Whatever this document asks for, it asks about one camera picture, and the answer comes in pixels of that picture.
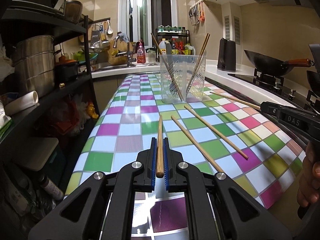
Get clear plastic utensil basket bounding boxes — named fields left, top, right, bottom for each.
left=159, top=54, right=206, bottom=103

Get white handled fork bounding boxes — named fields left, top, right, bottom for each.
left=165, top=41, right=178, bottom=98

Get hanging kitchen tools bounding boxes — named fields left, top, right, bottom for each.
left=188, top=0, right=205, bottom=26

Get person right hand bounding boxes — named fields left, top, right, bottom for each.
left=297, top=142, right=319, bottom=207

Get black gas stove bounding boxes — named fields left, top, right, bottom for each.
left=229, top=68, right=319, bottom=114

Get checkered table covering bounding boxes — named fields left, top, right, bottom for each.
left=66, top=74, right=305, bottom=233

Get black electric kettle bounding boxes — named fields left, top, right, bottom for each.
left=217, top=38, right=236, bottom=72

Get black condiment rack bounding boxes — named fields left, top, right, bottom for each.
left=156, top=25, right=194, bottom=55

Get yellow oil jug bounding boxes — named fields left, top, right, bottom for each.
left=159, top=38, right=167, bottom=55

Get red dish soap bottle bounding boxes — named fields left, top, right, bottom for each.
left=137, top=40, right=146, bottom=63

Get white paper roll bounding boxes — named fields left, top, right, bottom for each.
left=5, top=90, right=39, bottom=115

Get chrome sink faucet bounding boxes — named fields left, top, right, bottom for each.
left=112, top=31, right=136, bottom=67

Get orange lidded black pot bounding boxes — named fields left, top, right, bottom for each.
left=54, top=56, right=79, bottom=83

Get wooden cutting board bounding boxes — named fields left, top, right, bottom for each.
left=107, top=40, right=132, bottom=66

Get green bowls stack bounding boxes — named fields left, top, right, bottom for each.
left=71, top=51, right=98, bottom=64

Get large steel stockpot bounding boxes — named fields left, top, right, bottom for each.
left=13, top=35, right=54, bottom=97

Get hanging white ladle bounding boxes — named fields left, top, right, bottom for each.
left=107, top=20, right=113, bottom=35

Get hanging metal grater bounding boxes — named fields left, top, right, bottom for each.
left=90, top=24, right=100, bottom=47

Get dark bowl on shelf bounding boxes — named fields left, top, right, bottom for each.
left=64, top=0, right=83, bottom=24

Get black metal shelf rack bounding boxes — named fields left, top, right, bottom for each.
left=1, top=0, right=92, bottom=137

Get black wok with handle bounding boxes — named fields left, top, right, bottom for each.
left=244, top=50, right=315, bottom=76

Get window frame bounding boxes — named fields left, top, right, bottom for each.
left=117, top=0, right=178, bottom=48

